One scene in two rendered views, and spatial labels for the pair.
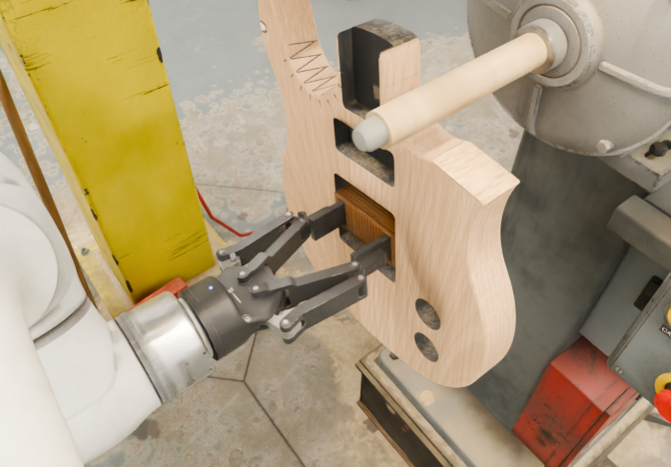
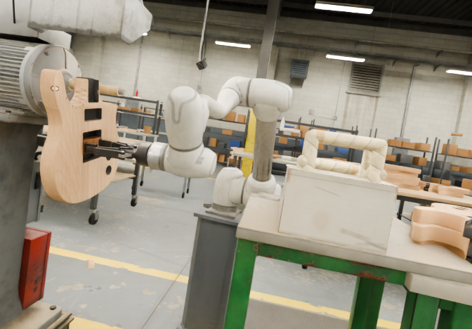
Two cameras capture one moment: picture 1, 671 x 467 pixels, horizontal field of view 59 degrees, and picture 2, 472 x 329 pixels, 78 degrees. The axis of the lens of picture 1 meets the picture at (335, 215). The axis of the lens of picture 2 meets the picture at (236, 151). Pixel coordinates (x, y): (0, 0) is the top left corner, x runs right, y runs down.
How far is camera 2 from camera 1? 1.31 m
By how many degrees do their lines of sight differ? 116
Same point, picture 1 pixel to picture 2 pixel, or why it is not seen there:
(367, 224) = (94, 141)
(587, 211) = (22, 162)
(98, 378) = not seen: hidden behind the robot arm
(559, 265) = (17, 195)
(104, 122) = not seen: outside the picture
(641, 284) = (34, 179)
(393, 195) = (101, 121)
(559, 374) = (35, 239)
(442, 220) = (112, 117)
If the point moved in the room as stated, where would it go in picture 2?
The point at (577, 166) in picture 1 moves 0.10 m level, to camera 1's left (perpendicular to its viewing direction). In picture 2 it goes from (15, 147) to (20, 150)
